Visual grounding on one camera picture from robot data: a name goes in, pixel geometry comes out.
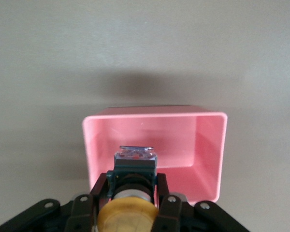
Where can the yellow push button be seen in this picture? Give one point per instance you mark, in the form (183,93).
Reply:
(128,215)

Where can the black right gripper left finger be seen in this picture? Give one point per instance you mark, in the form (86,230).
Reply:
(81,212)

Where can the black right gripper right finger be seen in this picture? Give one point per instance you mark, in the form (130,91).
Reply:
(170,212)

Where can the pink plastic box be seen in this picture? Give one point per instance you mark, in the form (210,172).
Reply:
(203,149)

